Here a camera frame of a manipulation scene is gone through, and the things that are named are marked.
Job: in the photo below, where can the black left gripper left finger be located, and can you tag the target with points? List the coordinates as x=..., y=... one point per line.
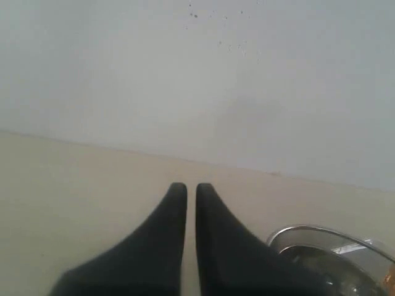
x=147, y=262

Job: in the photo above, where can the steel mesh colander basket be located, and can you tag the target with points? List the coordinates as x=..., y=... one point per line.
x=349, y=265

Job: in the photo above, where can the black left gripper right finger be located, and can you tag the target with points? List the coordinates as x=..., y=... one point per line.
x=233, y=261

